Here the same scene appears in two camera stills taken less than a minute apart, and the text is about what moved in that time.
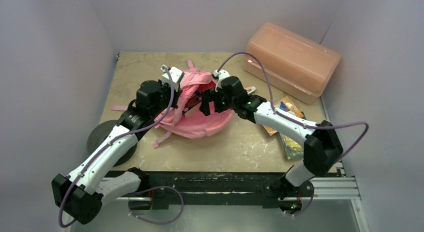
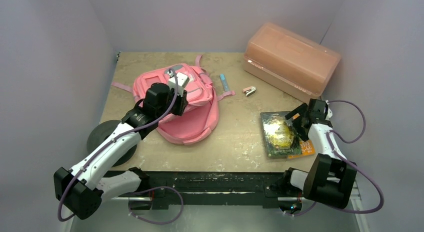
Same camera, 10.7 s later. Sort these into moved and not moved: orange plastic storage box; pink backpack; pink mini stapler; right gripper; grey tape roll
Moved: right gripper; pink backpack
Not moved: pink mini stapler; grey tape roll; orange plastic storage box
